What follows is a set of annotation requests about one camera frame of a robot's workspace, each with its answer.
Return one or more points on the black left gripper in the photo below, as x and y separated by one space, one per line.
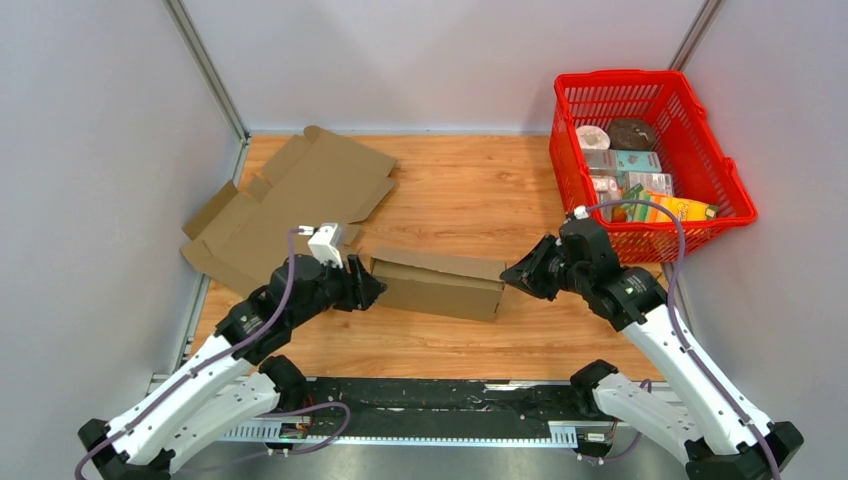
366 287

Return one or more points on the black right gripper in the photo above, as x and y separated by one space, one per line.
527 270

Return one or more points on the brown cardboard box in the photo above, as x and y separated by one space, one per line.
462 287

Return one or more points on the brown cardboard sheet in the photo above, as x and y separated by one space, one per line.
239 237

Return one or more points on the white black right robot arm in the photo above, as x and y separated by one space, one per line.
718 433

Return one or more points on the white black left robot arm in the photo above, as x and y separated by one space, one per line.
234 376

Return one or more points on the pink white product box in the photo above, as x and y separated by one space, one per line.
609 187

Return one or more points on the green product box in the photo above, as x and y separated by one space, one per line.
625 211

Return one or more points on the teal product box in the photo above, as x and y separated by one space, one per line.
615 162

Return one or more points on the orange yellow product box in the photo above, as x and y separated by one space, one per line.
683 209

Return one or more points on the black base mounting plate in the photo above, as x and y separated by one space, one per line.
445 410

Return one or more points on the white round container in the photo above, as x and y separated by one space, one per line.
591 137

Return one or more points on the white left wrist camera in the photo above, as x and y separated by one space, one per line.
324 243

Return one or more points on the aluminium rail frame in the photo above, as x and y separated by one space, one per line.
291 413

